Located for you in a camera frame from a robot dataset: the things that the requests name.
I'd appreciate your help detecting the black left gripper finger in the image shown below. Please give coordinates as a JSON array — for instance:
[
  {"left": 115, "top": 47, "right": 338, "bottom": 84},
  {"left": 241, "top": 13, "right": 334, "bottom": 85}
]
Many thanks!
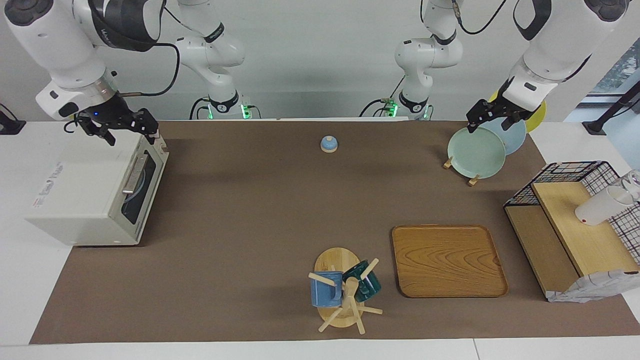
[
  {"left": 79, "top": 119, "right": 118, "bottom": 147},
  {"left": 134, "top": 109, "right": 161, "bottom": 141}
]

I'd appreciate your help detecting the toaster oven glass door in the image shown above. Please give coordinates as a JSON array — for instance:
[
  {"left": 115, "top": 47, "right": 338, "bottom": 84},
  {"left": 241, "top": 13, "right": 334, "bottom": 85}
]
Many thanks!
[{"left": 116, "top": 135, "right": 170, "bottom": 242}]

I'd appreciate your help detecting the beige toaster oven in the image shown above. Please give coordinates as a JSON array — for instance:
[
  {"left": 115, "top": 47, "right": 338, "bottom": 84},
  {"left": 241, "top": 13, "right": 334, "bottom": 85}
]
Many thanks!
[{"left": 25, "top": 116, "right": 170, "bottom": 247}]

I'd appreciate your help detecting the light blue racked plate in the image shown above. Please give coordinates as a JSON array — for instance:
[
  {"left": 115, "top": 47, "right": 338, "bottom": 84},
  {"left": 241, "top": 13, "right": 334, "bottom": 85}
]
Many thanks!
[{"left": 482, "top": 116, "right": 527, "bottom": 156}]

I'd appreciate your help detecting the yellow plate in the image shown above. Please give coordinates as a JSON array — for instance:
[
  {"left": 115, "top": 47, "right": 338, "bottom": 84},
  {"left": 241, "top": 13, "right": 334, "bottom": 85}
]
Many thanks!
[{"left": 489, "top": 90, "right": 547, "bottom": 133}]

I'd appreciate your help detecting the pale green plate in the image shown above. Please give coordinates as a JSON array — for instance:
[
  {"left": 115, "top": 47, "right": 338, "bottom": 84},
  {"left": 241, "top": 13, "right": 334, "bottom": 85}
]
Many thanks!
[{"left": 447, "top": 126, "right": 507, "bottom": 179}]

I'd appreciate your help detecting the wooden plate rack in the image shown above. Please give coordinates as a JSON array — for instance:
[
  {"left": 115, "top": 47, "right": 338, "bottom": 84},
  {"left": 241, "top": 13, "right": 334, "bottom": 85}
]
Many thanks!
[{"left": 443, "top": 156, "right": 481, "bottom": 187}]

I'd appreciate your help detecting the black clamp stand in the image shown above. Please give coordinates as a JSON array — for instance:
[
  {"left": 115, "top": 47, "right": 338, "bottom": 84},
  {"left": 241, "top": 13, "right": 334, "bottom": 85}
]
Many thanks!
[{"left": 582, "top": 80, "right": 640, "bottom": 136}]

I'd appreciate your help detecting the white cup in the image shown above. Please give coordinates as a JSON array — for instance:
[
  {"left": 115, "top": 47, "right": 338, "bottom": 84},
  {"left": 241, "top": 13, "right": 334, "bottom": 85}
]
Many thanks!
[{"left": 575, "top": 186, "right": 635, "bottom": 226}]

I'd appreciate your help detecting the clear glass cup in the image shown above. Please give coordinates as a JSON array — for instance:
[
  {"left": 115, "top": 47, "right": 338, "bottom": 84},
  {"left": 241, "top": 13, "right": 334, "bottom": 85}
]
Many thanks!
[{"left": 622, "top": 170, "right": 640, "bottom": 201}]

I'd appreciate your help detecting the wooden shelf box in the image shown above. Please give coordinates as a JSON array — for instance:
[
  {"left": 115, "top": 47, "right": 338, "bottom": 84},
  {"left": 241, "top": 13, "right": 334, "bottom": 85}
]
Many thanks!
[{"left": 505, "top": 181, "right": 640, "bottom": 301}]

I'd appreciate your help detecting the wooden serving tray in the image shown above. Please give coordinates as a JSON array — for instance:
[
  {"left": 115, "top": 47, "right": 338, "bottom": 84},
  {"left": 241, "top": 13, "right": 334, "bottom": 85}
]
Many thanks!
[{"left": 391, "top": 225, "right": 509, "bottom": 299}]

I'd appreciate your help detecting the brown table mat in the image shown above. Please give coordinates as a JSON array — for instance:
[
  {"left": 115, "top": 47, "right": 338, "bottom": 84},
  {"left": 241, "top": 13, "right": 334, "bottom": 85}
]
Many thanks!
[{"left": 30, "top": 120, "right": 640, "bottom": 345}]

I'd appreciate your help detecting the grey folded cloth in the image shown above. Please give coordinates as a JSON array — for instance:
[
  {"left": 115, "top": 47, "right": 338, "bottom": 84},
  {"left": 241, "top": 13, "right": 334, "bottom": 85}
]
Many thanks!
[{"left": 547, "top": 269, "right": 640, "bottom": 304}]

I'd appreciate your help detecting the wooden mug tree stand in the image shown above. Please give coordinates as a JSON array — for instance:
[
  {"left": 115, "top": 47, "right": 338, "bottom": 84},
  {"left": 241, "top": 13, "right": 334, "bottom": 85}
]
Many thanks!
[{"left": 308, "top": 247, "right": 384, "bottom": 335}]

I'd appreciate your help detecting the dark green mug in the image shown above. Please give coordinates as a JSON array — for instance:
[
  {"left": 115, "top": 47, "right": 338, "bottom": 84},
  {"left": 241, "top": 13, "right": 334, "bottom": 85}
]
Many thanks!
[{"left": 343, "top": 260, "right": 382, "bottom": 302}]

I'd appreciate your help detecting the blue mug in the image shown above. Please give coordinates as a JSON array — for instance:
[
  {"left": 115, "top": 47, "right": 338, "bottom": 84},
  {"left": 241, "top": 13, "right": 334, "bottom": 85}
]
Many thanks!
[{"left": 310, "top": 271, "right": 344, "bottom": 308}]

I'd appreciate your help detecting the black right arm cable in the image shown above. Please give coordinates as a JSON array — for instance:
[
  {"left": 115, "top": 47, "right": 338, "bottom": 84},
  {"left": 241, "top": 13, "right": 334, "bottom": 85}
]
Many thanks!
[{"left": 117, "top": 42, "right": 182, "bottom": 98}]

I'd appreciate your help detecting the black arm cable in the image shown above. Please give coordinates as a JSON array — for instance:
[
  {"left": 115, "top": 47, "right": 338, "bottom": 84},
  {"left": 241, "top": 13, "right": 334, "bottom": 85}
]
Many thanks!
[
  {"left": 420, "top": 0, "right": 507, "bottom": 36},
  {"left": 117, "top": 42, "right": 182, "bottom": 98}
]

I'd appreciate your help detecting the black wire basket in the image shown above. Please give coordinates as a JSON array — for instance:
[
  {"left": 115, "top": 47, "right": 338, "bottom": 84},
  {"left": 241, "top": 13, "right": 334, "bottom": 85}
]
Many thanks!
[{"left": 504, "top": 161, "right": 640, "bottom": 266}]

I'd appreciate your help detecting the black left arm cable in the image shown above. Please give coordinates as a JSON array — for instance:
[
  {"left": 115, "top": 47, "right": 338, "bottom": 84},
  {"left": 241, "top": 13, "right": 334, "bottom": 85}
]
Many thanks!
[{"left": 420, "top": 0, "right": 507, "bottom": 36}]

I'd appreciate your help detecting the black desk mount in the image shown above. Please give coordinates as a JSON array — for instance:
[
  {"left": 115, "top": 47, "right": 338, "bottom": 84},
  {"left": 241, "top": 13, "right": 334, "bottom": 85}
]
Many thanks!
[{"left": 0, "top": 103, "right": 27, "bottom": 136}]

